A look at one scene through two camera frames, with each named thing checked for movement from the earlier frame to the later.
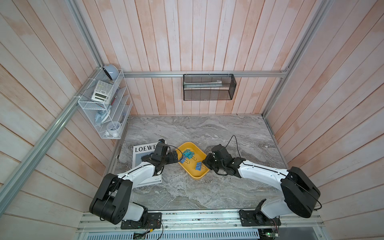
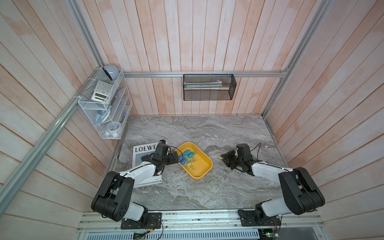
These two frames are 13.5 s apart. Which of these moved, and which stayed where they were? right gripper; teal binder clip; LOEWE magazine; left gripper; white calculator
Moved: right gripper
Stayed: left gripper; white calculator; LOEWE magazine; teal binder clip
